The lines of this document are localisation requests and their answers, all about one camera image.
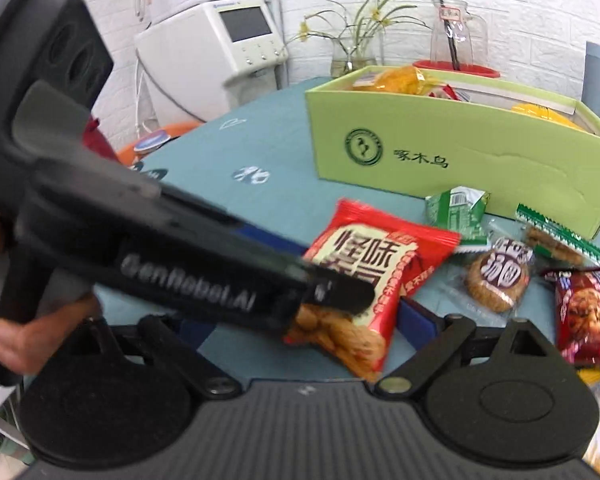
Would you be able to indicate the glass pitcher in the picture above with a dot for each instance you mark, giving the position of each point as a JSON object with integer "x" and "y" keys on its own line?
{"x": 457, "y": 35}

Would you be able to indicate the person's left hand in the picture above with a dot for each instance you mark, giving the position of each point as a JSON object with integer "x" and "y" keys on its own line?
{"x": 40, "y": 340}

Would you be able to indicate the blue and white lid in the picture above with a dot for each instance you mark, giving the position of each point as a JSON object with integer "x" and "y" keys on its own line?
{"x": 151, "y": 141}

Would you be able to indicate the red bean snack bag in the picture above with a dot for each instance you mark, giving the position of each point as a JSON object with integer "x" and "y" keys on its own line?
{"x": 380, "y": 255}

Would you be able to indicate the red tray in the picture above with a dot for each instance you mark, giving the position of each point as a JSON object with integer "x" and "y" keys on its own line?
{"x": 480, "y": 70}

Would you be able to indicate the green cardboard box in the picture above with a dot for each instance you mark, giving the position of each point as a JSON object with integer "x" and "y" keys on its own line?
{"x": 455, "y": 160}

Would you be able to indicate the grey thermos bottle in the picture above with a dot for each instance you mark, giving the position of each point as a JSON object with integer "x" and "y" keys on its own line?
{"x": 596, "y": 80}

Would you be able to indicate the white water dispenser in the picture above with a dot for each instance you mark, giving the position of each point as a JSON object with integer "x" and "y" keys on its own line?
{"x": 200, "y": 60}

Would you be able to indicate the dark red cookie bag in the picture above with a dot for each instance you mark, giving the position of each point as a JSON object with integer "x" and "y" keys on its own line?
{"x": 587, "y": 315}

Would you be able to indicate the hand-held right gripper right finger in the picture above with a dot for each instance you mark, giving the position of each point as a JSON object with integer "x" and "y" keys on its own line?
{"x": 420, "y": 320}

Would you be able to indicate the orange stool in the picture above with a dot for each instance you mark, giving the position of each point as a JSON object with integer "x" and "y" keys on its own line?
{"x": 180, "y": 130}

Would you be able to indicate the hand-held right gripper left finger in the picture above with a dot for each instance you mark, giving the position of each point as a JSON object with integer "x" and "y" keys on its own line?
{"x": 200, "y": 334}

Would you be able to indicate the small green snack bag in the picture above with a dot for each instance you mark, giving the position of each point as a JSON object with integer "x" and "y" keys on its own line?
{"x": 455, "y": 212}

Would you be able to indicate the clear green-edged snack bag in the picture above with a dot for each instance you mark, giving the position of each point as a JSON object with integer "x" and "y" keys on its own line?
{"x": 555, "y": 240}

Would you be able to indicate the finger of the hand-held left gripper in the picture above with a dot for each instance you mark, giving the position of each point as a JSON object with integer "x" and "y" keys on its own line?
{"x": 340, "y": 295}
{"x": 270, "y": 241}

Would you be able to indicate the clear round cookie bag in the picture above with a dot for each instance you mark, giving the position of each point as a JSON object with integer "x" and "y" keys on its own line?
{"x": 497, "y": 275}

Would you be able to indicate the flowering plant in glass vase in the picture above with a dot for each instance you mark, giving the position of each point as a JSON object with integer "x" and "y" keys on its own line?
{"x": 355, "y": 35}

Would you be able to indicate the red thermos jug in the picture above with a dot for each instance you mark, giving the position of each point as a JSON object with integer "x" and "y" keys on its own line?
{"x": 102, "y": 142}

